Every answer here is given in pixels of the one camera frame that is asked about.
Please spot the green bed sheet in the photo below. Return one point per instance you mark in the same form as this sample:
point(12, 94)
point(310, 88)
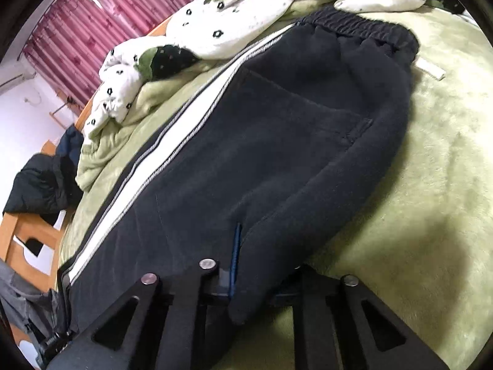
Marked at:
point(423, 200)

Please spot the wooden rack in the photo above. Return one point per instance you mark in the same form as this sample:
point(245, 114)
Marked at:
point(57, 115)

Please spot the white air conditioner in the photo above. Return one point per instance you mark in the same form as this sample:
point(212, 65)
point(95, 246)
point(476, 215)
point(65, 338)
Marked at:
point(15, 77)

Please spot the white flower-print quilt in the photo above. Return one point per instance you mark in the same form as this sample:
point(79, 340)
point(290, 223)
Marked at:
point(231, 19)

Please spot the dark pants with white stripe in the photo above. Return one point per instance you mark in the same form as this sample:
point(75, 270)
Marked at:
point(269, 135)

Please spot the navy garment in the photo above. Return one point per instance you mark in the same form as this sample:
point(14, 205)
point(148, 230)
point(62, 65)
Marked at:
point(71, 142)

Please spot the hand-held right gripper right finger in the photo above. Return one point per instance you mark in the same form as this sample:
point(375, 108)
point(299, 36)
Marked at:
point(312, 296)

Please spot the pink curtain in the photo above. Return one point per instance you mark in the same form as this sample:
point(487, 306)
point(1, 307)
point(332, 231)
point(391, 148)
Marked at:
point(77, 27)

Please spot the wooden bed frame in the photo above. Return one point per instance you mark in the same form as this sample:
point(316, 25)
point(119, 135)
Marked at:
point(27, 235)

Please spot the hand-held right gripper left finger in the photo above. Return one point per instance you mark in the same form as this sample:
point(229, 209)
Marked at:
point(235, 256)

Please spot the grey knit garment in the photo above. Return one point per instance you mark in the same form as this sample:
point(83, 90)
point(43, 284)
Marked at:
point(23, 293)

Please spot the black jacket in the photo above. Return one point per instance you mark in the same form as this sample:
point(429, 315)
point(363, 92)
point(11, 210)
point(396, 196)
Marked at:
point(38, 189)

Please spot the crumpled green blanket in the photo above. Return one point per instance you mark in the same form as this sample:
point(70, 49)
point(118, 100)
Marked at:
point(115, 138)

